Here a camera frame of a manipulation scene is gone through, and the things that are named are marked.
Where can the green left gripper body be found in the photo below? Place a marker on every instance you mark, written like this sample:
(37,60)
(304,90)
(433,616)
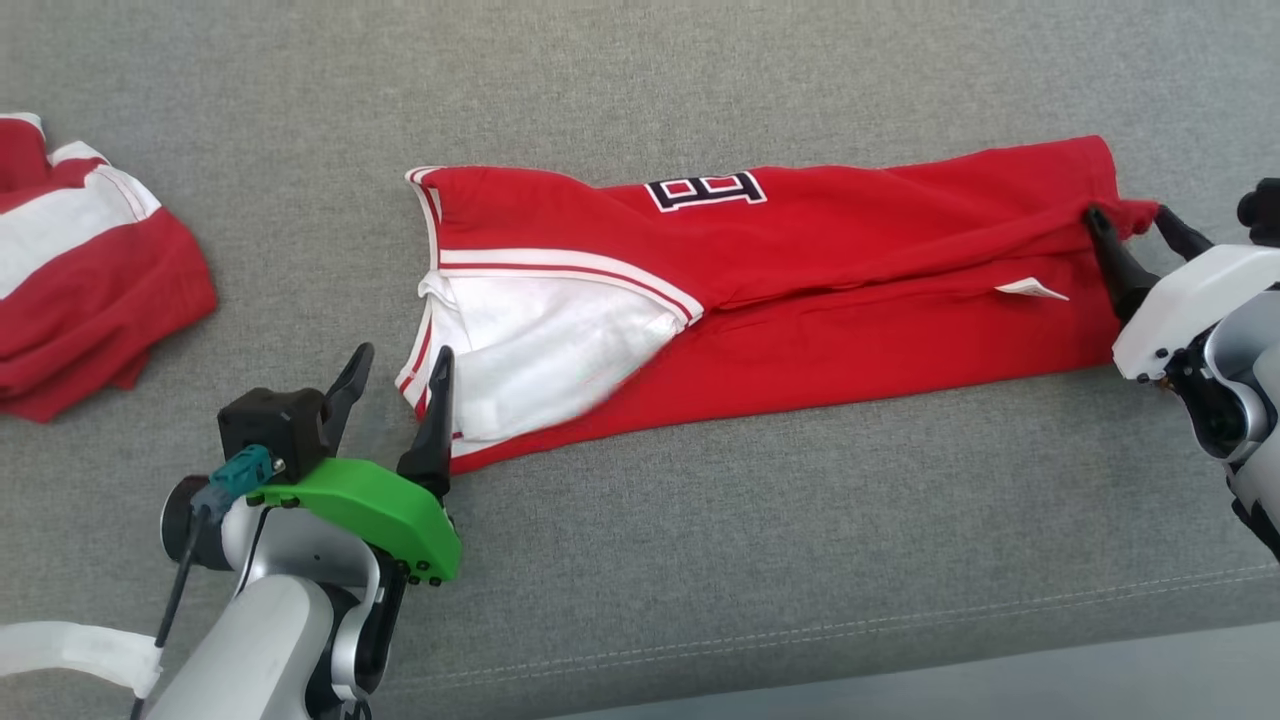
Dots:
(390,510)

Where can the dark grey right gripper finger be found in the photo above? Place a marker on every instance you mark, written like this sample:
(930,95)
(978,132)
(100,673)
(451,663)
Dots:
(1120,270)
(1183,240)

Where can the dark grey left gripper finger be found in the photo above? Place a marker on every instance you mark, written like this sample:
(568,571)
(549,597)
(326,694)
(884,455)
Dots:
(435,440)
(345,395)

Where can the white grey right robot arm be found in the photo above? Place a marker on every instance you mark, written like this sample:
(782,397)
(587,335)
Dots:
(1250,400)

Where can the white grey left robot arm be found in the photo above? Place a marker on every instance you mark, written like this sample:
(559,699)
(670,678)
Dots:
(260,640)

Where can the red shorts with white stripe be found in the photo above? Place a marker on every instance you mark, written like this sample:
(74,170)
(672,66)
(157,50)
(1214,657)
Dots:
(100,320)

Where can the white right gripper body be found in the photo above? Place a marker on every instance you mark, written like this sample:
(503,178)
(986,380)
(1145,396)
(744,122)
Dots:
(1190,300)

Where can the red shirt with white sleeves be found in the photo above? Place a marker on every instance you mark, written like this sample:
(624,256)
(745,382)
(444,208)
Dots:
(850,340)

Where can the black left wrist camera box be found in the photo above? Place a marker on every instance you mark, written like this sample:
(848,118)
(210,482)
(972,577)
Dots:
(265,425)

